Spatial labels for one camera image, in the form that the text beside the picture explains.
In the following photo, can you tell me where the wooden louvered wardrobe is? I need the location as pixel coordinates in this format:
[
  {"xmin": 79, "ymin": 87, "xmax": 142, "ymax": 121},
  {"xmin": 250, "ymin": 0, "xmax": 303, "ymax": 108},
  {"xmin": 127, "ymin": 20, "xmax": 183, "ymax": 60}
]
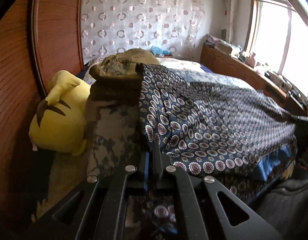
[{"xmin": 0, "ymin": 0, "xmax": 83, "ymax": 220}]

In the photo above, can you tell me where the blue floral white sheet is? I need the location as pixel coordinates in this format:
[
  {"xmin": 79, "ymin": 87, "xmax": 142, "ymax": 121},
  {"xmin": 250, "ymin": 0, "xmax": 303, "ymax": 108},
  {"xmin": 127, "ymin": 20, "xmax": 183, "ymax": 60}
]
[{"xmin": 168, "ymin": 68, "xmax": 254, "ymax": 90}]

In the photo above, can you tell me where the yellow plush toy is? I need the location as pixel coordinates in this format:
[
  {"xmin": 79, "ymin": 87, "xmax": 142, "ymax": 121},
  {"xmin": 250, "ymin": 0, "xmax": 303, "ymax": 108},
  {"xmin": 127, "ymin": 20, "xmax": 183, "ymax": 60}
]
[{"xmin": 29, "ymin": 70, "xmax": 91, "ymax": 156}]

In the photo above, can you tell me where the blue item box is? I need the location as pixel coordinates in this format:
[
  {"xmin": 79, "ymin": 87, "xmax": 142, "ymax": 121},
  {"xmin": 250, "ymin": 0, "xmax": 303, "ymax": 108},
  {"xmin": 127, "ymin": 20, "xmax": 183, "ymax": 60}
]
[{"xmin": 151, "ymin": 46, "xmax": 173, "ymax": 58}]

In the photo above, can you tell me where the pink bottle on cabinet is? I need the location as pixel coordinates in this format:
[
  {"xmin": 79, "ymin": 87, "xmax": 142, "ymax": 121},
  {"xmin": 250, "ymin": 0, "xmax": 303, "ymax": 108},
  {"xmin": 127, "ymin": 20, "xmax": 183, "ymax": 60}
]
[{"xmin": 245, "ymin": 53, "xmax": 256, "ymax": 68}]

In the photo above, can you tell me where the wooden side cabinet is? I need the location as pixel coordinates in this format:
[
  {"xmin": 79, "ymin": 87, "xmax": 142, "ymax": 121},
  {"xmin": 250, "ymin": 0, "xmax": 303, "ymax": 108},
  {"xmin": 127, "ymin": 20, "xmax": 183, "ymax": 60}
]
[{"xmin": 200, "ymin": 45, "xmax": 307, "ymax": 115}]

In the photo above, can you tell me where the window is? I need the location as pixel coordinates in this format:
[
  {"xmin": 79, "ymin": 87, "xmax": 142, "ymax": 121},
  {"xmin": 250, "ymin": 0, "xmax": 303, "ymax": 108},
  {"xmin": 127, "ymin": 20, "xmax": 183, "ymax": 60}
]
[{"xmin": 245, "ymin": 0, "xmax": 308, "ymax": 98}]

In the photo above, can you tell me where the olive patterned pillow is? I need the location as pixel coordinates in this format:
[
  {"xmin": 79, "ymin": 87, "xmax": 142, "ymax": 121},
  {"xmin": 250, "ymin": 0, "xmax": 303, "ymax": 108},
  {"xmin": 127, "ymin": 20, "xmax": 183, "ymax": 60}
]
[{"xmin": 85, "ymin": 48, "xmax": 159, "ymax": 177}]

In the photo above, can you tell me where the cardboard box on cabinet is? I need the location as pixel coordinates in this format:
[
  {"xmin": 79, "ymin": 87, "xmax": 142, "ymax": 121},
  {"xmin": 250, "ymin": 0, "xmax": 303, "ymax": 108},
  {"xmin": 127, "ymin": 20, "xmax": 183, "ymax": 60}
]
[{"xmin": 214, "ymin": 42, "xmax": 232, "ymax": 55}]

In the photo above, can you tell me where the navy circle-patterned shirt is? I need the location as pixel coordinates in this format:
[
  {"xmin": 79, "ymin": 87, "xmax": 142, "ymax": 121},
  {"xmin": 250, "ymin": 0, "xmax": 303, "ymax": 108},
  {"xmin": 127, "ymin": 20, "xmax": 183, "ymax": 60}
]
[{"xmin": 137, "ymin": 63, "xmax": 297, "ymax": 204}]

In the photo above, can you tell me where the sheer circle-patterned curtain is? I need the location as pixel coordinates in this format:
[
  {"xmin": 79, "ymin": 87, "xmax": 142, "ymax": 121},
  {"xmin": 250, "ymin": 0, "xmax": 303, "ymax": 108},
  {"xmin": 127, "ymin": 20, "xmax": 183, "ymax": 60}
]
[{"xmin": 81, "ymin": 0, "xmax": 205, "ymax": 62}]

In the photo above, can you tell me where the navy blue blanket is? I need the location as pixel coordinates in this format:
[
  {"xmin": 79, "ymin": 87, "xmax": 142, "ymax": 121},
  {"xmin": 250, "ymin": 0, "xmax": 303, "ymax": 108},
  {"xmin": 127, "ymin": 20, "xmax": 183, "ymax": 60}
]
[{"xmin": 200, "ymin": 64, "xmax": 213, "ymax": 74}]

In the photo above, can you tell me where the gathered window curtain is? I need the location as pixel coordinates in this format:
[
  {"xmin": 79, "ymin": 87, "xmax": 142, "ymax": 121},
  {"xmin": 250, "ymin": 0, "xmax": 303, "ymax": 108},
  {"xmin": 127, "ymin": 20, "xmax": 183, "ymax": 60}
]
[{"xmin": 222, "ymin": 0, "xmax": 238, "ymax": 43}]

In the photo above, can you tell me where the floral bed cover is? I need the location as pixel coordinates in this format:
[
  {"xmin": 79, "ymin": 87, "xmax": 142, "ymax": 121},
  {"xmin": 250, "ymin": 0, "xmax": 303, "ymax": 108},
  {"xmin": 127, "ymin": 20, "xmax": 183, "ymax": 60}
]
[{"xmin": 78, "ymin": 57, "xmax": 205, "ymax": 85}]

